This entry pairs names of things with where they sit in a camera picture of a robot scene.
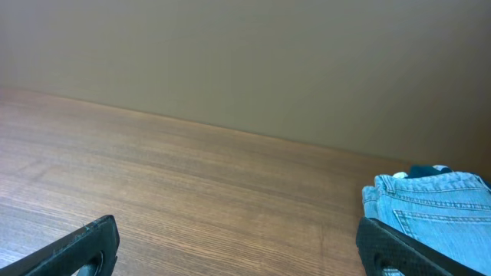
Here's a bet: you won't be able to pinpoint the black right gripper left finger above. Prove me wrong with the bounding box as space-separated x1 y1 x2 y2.
1 215 120 276

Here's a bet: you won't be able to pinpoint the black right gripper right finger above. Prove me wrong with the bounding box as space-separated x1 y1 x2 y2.
356 217 487 275

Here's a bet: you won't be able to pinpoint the light blue denim shorts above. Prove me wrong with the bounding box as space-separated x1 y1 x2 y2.
362 175 490 275

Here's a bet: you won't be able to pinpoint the white garment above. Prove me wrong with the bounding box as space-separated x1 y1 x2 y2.
393 165 453 179

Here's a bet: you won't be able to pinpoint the dark navy blue garment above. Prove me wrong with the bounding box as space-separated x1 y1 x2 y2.
400 165 490 192

